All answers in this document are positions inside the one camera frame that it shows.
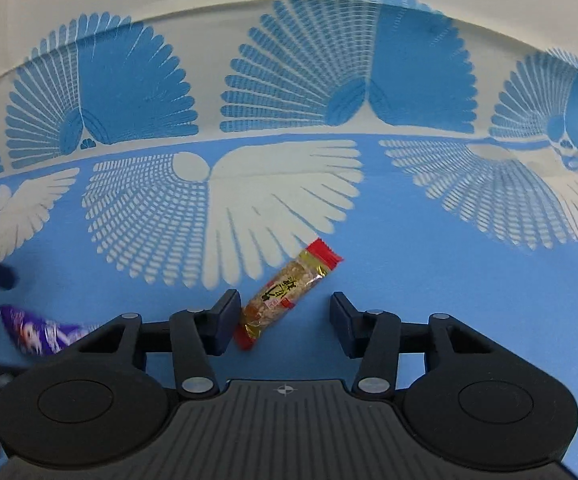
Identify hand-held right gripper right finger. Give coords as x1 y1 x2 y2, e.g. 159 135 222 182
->
330 291 504 400

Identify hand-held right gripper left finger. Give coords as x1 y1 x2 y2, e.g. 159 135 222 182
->
76 289 242 399

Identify brown snack bar red ends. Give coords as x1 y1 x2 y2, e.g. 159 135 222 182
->
233 238 344 352

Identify purple snack packet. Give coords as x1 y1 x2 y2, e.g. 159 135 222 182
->
0 305 102 358

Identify blue white fan-print blanket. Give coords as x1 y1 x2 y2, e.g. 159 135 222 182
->
0 0 578 480

